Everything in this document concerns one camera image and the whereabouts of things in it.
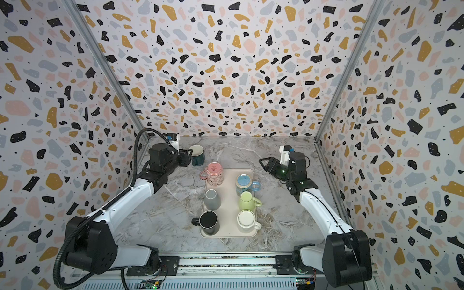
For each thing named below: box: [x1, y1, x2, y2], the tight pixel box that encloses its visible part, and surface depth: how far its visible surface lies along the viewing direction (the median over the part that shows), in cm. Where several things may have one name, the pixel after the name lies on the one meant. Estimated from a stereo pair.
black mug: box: [191, 210, 220, 236], surface depth 80 cm
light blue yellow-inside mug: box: [235, 173, 261, 195], surface depth 90 cm
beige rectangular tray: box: [199, 168, 258, 239], surface depth 87 cm
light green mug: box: [238, 190, 263, 211], surface depth 86 cm
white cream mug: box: [236, 209, 263, 234], surface depth 81 cm
